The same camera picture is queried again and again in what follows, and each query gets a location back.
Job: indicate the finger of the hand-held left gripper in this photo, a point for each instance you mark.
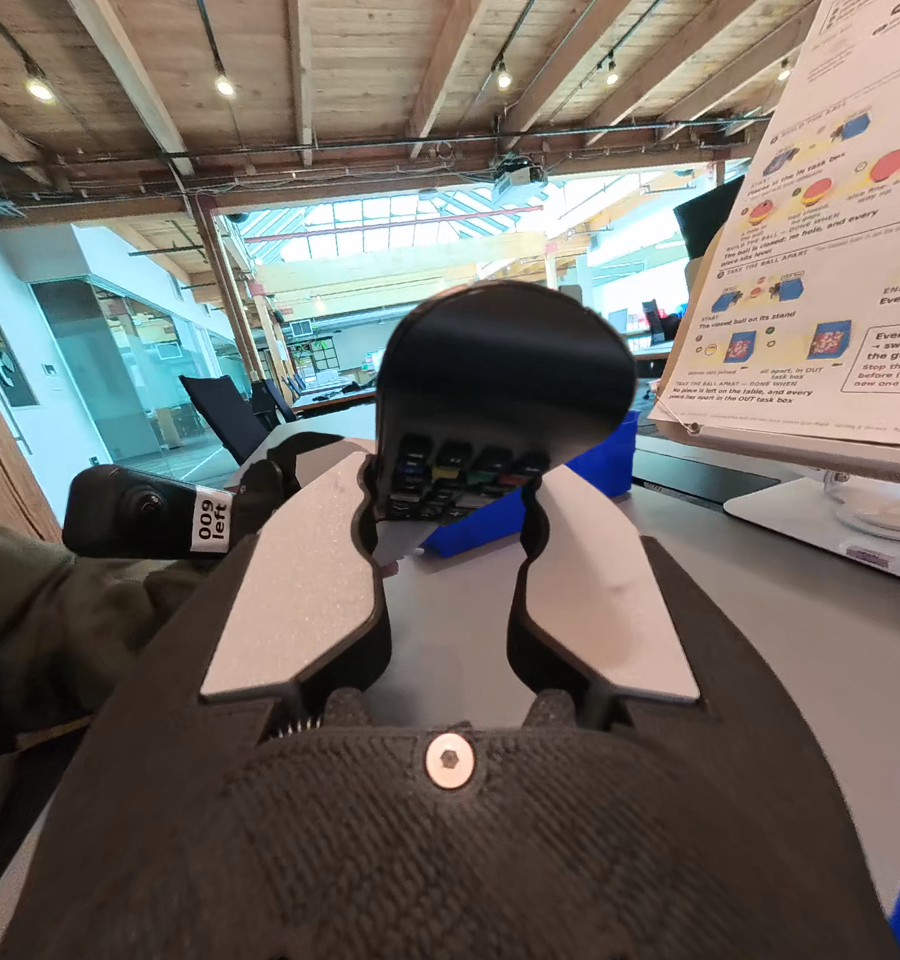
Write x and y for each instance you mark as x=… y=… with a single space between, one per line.
x=393 y=540
x=330 y=457

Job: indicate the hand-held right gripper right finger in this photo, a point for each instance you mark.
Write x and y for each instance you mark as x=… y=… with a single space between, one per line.
x=607 y=600

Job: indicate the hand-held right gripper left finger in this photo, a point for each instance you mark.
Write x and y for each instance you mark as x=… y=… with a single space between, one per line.
x=300 y=600

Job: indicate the black remote control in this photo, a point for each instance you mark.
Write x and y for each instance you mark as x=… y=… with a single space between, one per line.
x=495 y=360

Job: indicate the black office chair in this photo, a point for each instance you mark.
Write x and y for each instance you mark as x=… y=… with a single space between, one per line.
x=277 y=401
x=224 y=420

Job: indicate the wide wooden pillar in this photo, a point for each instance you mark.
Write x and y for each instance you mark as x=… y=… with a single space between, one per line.
x=7 y=465

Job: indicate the black desk mat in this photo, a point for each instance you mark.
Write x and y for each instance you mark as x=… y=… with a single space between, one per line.
x=705 y=469

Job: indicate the instruction sheet on board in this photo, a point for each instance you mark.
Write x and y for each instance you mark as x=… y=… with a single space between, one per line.
x=795 y=450

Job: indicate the ceiling projector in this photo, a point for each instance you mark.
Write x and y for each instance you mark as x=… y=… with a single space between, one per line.
x=521 y=180

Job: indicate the black divider panel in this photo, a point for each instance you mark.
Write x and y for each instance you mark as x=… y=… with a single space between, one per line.
x=705 y=217

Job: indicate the printed instruction sheet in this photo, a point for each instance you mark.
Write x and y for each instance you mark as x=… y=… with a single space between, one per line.
x=817 y=262

